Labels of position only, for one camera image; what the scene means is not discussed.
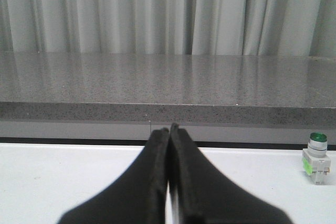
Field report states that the grey stone countertop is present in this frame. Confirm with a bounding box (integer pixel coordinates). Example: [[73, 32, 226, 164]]
[[1, 52, 335, 148]]

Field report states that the grey-white curtain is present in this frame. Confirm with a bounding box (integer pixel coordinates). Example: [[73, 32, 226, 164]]
[[1, 0, 335, 58]]

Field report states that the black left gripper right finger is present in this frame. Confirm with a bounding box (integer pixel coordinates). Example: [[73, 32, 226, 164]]
[[169, 123, 292, 223]]

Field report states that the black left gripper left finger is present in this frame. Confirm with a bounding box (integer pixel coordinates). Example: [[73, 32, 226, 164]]
[[59, 128, 170, 223]]

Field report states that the green pilot light switch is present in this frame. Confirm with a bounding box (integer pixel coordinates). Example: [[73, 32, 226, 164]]
[[302, 132, 331, 185]]

